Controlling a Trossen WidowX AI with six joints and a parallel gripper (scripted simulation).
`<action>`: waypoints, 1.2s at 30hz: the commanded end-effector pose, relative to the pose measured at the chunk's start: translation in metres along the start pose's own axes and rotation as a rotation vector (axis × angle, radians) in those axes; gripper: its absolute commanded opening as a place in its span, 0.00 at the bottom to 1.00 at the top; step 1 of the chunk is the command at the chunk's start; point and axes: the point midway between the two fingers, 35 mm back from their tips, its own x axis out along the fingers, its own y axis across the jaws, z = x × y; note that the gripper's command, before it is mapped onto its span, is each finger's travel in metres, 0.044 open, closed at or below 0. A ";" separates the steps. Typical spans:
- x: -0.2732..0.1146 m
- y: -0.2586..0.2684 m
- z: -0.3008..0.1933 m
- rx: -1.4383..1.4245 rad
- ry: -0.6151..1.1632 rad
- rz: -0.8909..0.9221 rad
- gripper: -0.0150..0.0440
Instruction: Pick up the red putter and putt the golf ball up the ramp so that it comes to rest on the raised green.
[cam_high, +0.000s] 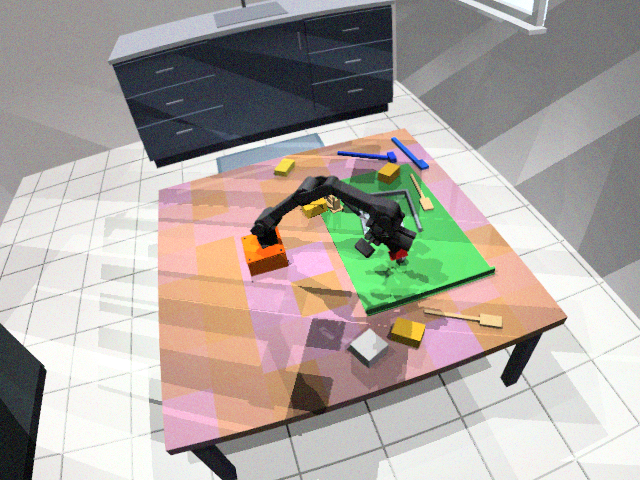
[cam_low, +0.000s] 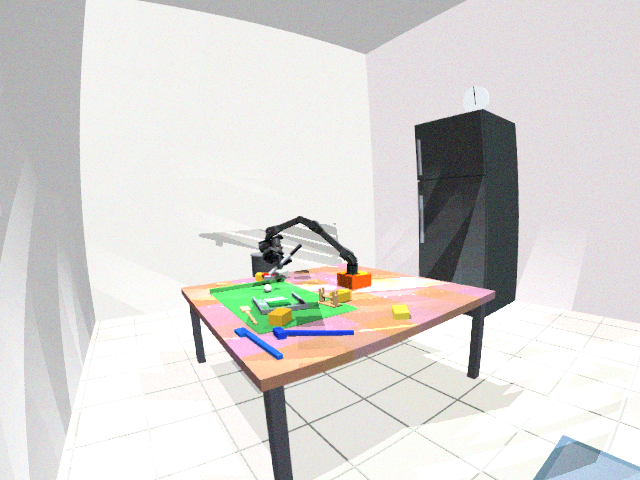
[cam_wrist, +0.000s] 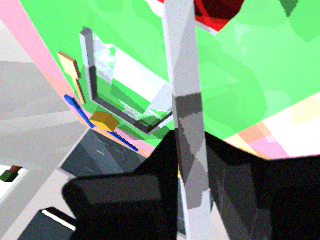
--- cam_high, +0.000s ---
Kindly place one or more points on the yellow block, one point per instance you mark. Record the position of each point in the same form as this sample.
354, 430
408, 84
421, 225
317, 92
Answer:
284, 167
315, 208
389, 173
408, 332

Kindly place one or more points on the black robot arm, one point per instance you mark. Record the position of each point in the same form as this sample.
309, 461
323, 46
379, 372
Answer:
385, 216

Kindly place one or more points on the green flat mat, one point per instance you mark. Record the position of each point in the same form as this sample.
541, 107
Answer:
441, 252

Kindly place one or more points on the white block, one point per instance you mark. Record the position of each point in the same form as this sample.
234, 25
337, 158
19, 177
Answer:
369, 348

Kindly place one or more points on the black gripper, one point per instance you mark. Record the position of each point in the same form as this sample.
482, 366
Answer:
364, 247

